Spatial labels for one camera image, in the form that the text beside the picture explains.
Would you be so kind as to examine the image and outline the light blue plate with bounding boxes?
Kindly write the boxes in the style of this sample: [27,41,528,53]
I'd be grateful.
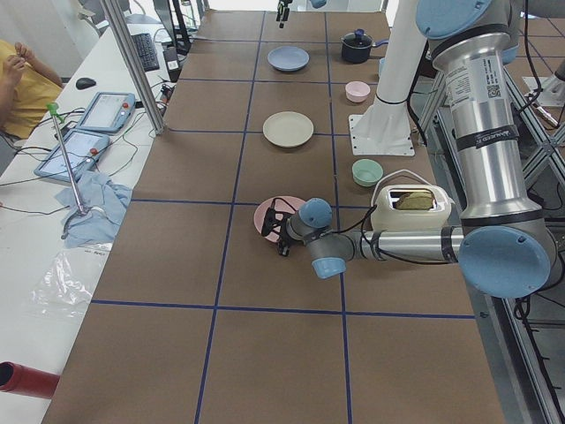
[267,46,310,72]

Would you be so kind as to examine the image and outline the black keyboard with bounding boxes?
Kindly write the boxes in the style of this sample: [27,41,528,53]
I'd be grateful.
[132,33,160,72]

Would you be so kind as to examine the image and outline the white toaster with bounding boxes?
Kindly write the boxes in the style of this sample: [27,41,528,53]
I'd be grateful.
[370,169,454,231]

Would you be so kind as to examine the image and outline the red cylinder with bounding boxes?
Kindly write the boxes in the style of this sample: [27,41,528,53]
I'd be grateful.
[1,361,60,399]

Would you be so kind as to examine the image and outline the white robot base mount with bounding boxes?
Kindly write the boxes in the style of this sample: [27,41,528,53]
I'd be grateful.
[348,100,415,156]

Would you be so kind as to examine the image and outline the green bowl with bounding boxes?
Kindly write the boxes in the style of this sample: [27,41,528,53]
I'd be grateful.
[351,158,384,187]

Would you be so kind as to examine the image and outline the light blue cloth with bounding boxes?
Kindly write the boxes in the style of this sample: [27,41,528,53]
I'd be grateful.
[55,171,132,248]

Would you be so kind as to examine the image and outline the dark blue pot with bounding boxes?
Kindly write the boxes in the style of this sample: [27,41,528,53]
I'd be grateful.
[341,28,388,64]

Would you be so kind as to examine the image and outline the clear plastic bag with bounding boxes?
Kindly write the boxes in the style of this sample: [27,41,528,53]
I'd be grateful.
[24,248,109,322]

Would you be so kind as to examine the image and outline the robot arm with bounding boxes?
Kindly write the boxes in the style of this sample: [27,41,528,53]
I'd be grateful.
[260,1,564,299]
[376,1,426,105]

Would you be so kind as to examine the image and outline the bread slice in toaster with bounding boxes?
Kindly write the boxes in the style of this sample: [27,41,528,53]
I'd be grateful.
[395,191,435,210]

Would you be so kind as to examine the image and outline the person in yellow shirt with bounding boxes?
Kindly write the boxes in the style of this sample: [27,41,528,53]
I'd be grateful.
[1,40,64,140]

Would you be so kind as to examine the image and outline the black computer mouse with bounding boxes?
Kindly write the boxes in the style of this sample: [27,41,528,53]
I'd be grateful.
[75,77,96,90]

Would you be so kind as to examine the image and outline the metal stick green tip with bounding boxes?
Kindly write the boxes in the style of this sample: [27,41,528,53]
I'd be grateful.
[47,102,89,216]

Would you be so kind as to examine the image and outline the blue teach pendant lower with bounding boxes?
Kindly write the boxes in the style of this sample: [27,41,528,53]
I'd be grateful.
[34,130,110,183]

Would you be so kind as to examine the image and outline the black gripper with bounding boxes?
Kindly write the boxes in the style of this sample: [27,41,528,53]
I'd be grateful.
[276,0,290,28]
[260,207,292,257]

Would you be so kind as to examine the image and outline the blue teach pendant upper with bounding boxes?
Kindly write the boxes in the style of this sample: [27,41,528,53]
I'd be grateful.
[76,92,136,134]

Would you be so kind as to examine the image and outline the aluminium frame post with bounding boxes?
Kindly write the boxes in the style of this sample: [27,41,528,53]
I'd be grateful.
[101,0,165,135]

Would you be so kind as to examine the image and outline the cream plate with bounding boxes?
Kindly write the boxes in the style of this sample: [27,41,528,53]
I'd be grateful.
[262,111,313,148]

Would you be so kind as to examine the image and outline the pink plate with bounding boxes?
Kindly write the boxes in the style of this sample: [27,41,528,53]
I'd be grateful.
[253,195,305,243]

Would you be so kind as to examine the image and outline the blue teach pendant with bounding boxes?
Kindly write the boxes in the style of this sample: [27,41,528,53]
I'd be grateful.
[34,130,110,183]
[76,92,136,134]

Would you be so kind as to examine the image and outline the black power adapter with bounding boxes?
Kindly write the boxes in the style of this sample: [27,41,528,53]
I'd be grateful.
[163,47,182,83]

